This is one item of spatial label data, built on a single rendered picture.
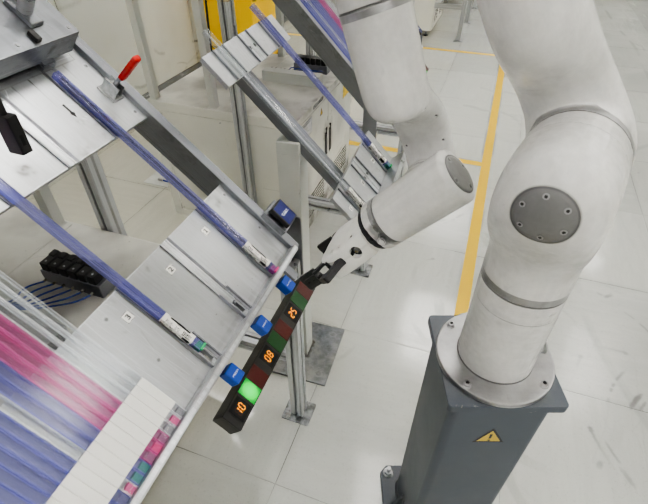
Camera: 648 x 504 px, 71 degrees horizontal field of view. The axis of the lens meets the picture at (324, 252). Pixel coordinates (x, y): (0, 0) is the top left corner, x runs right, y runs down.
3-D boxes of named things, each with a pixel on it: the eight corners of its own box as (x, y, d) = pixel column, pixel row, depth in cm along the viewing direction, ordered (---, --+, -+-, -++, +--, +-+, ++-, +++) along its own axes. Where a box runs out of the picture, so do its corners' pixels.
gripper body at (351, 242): (389, 259, 69) (341, 286, 77) (403, 222, 77) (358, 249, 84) (355, 226, 67) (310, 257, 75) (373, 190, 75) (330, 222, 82)
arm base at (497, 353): (530, 314, 83) (565, 236, 71) (572, 408, 69) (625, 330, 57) (427, 314, 83) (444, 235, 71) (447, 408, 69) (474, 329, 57)
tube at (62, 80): (275, 270, 89) (278, 268, 88) (272, 274, 88) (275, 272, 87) (57, 74, 77) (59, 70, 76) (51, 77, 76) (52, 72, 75)
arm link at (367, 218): (401, 253, 68) (387, 261, 70) (413, 221, 75) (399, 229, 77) (364, 215, 66) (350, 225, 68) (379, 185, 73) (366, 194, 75)
